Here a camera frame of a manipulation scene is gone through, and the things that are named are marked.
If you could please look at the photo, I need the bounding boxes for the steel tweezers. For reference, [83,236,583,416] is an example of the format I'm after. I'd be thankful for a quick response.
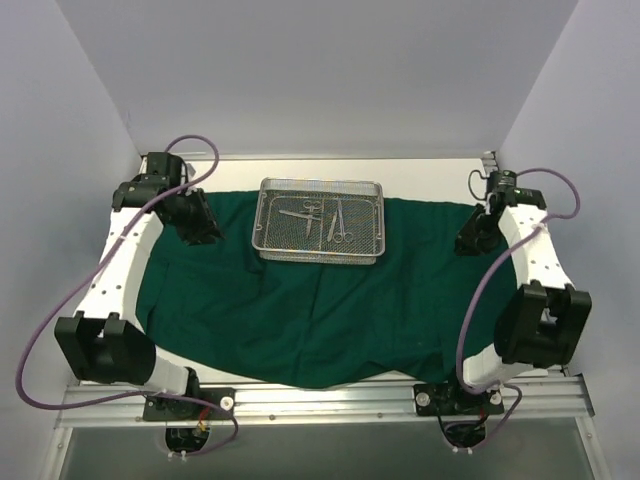
[278,210,320,221]

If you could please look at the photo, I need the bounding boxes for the metal mesh instrument tray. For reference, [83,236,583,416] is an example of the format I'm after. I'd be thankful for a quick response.
[252,178,385,265]

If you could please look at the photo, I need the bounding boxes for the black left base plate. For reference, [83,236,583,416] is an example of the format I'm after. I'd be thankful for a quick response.
[142,387,236,422]

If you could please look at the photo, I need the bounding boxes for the steel surgical scissors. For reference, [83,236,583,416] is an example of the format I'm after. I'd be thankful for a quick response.
[303,199,321,237]

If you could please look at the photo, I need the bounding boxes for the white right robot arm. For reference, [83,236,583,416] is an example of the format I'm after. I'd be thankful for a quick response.
[443,187,592,413]

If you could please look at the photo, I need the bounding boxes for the aluminium front rail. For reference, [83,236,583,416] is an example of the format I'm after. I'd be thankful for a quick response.
[56,371,595,428]

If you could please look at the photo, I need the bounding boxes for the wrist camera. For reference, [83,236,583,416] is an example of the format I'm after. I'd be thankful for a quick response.
[486,170,518,196]
[145,152,190,186]

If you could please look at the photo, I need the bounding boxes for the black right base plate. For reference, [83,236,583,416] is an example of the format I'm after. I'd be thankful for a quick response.
[412,383,505,417]

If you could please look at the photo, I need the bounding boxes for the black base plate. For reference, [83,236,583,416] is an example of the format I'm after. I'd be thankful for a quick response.
[142,387,236,422]
[412,383,505,417]

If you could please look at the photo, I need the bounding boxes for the green surgical drape cloth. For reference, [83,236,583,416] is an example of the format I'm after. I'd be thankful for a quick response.
[136,192,516,389]

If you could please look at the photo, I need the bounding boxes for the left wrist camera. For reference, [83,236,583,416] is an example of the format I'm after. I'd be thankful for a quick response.
[145,152,190,186]

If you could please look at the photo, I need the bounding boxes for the steel forceps clamp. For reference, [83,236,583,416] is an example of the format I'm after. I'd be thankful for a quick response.
[326,199,354,243]

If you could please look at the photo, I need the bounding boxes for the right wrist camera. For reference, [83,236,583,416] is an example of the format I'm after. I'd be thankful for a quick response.
[486,170,518,196]

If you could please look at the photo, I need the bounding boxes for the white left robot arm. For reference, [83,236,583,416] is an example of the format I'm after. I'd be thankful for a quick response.
[54,182,222,419]

